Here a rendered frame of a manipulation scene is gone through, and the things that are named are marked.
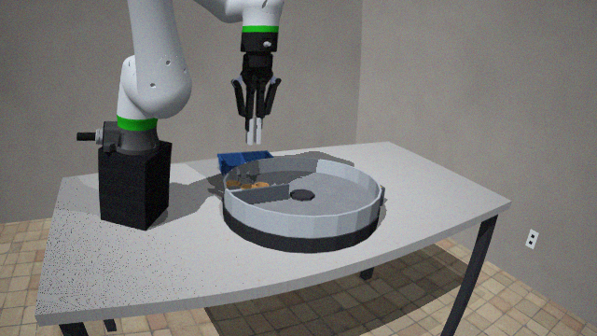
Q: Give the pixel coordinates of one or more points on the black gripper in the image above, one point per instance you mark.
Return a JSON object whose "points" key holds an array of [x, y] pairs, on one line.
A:
{"points": [[256, 74]]}

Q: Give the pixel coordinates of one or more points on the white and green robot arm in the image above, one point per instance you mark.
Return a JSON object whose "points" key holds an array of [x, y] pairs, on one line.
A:
{"points": [[163, 84]]}

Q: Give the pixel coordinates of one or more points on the blue crate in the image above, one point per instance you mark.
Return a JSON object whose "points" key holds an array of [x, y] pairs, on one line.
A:
{"points": [[227, 161]]}

